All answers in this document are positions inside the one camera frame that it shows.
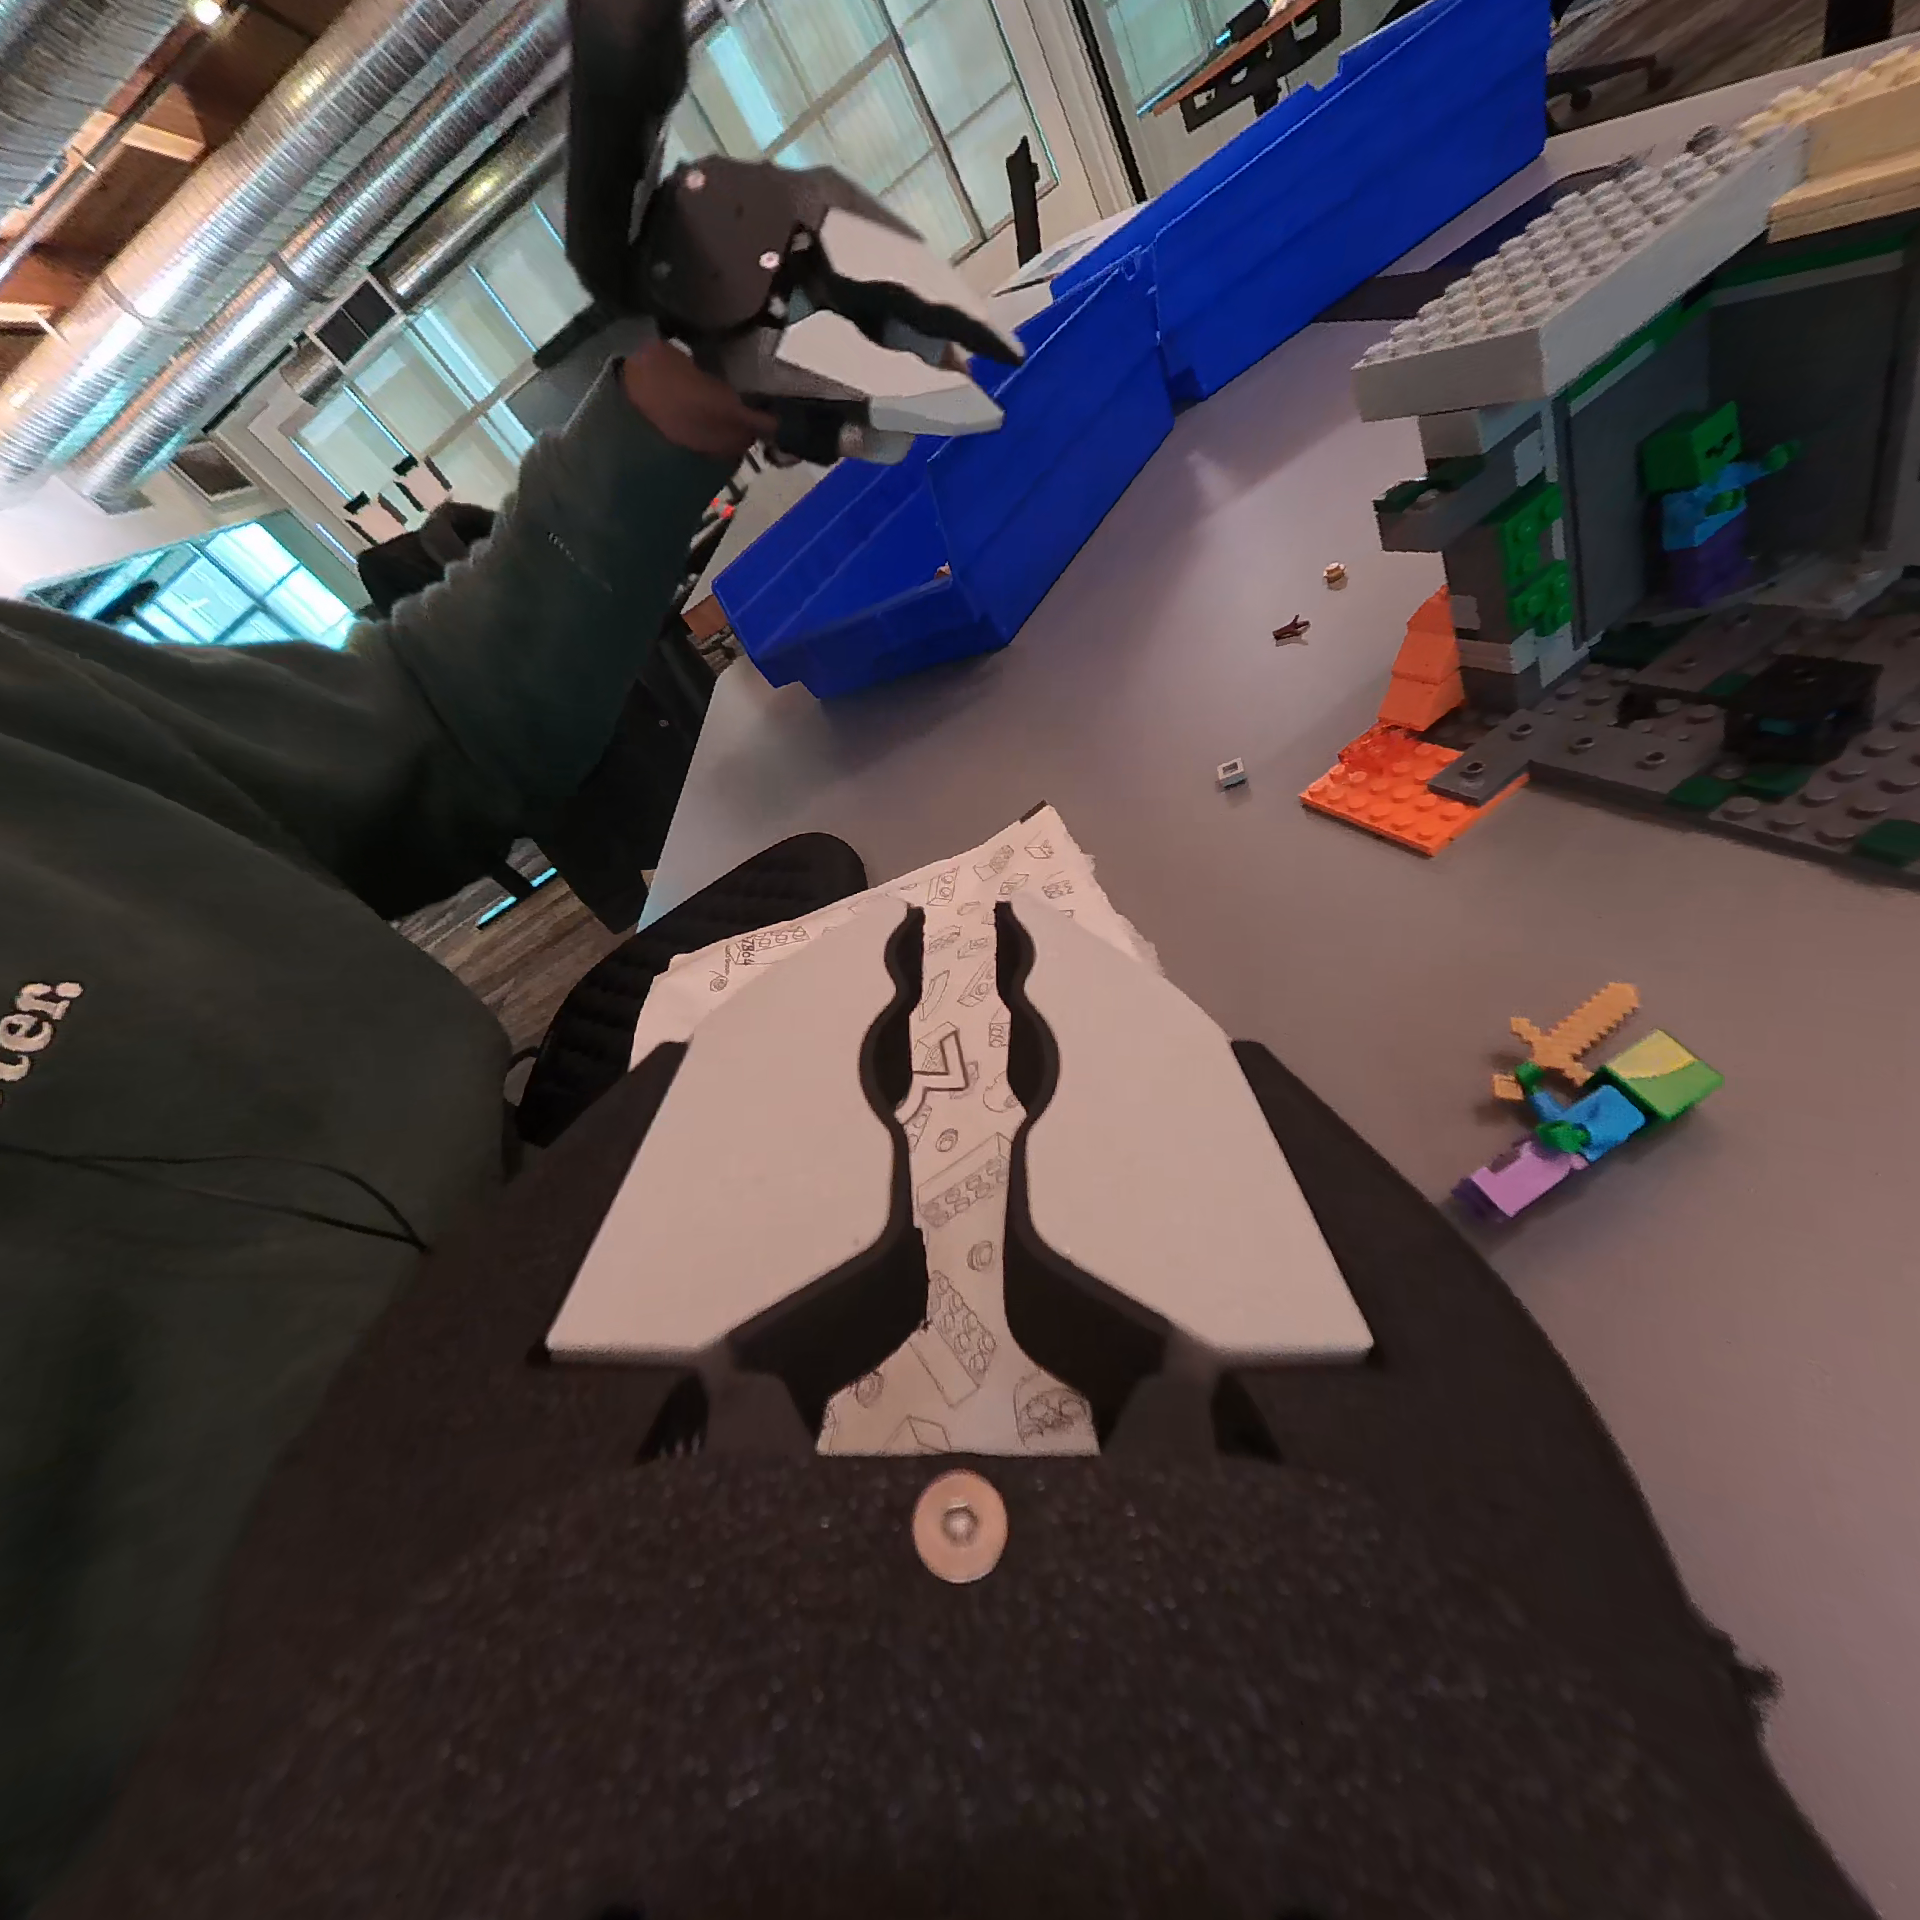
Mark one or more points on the person's left hand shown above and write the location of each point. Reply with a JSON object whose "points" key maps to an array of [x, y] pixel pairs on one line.
{"points": [[692, 406]]}

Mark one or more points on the zombie toy figure gold sword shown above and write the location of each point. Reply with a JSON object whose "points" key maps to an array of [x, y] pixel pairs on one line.
{"points": [[1606, 1110]]}

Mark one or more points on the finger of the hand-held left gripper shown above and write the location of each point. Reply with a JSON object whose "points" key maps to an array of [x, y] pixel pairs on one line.
{"points": [[901, 398], [916, 276]]}

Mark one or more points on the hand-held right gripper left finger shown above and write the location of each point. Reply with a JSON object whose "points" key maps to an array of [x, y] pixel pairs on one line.
{"points": [[734, 1184]]}

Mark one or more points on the plain zombie toy figure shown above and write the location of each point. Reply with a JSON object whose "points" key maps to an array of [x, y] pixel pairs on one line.
{"points": [[1704, 495]]}

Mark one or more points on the grey toy brick building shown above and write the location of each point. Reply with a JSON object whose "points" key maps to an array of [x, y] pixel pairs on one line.
{"points": [[1635, 376]]}

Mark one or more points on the grey desk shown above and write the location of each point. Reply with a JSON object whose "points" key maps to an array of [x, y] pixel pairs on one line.
{"points": [[1350, 930]]}

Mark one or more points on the large white printed paper bag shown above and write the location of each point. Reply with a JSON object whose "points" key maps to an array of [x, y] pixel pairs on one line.
{"points": [[961, 1184]]}

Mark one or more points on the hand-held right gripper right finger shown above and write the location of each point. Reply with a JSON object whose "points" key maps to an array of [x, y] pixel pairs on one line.
{"points": [[1185, 1184]]}

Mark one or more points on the silver air duct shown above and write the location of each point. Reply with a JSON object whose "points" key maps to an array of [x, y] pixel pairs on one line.
{"points": [[224, 194]]}

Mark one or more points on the person's green sweatshirt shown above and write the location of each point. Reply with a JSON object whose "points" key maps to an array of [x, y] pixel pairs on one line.
{"points": [[196, 1124]]}

